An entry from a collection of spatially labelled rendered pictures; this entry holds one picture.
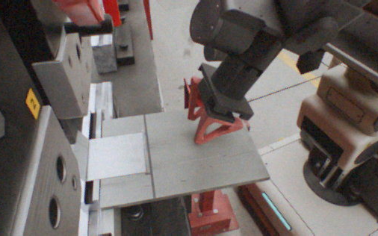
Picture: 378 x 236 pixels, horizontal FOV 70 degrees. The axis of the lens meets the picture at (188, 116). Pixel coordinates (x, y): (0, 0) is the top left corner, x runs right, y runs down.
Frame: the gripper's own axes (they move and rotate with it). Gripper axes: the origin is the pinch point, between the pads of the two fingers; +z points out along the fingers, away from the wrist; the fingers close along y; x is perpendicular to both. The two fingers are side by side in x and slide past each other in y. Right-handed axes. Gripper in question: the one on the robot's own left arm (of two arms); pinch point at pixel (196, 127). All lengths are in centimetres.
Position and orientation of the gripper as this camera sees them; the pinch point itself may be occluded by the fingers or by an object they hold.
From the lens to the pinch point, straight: 45.8
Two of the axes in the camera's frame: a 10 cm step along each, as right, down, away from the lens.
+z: -4.8, 6.9, 5.4
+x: 8.5, 2.3, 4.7
